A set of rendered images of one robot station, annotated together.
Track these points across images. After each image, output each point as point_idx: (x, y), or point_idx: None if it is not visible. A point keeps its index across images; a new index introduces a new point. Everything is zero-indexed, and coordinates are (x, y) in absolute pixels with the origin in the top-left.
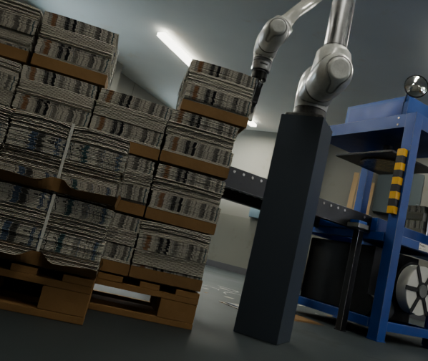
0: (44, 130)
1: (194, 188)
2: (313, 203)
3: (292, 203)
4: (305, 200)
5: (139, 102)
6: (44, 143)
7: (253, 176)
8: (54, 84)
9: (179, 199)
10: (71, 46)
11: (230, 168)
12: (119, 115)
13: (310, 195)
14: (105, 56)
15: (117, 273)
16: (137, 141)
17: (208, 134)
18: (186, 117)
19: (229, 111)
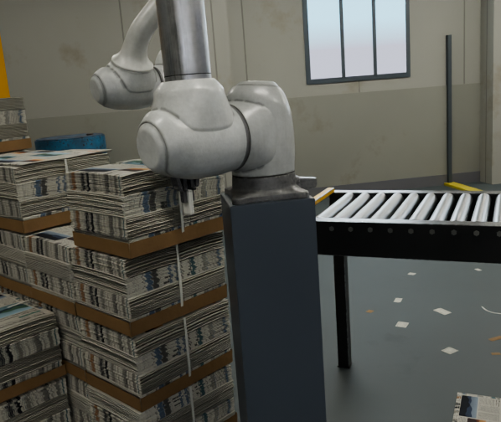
0: None
1: (112, 349)
2: (294, 351)
3: (240, 360)
4: (242, 362)
5: (47, 246)
6: None
7: (369, 227)
8: (2, 242)
9: (105, 363)
10: None
11: (322, 226)
12: (39, 266)
13: (259, 348)
14: (15, 200)
15: None
16: (59, 294)
17: (103, 275)
18: (81, 255)
19: (111, 237)
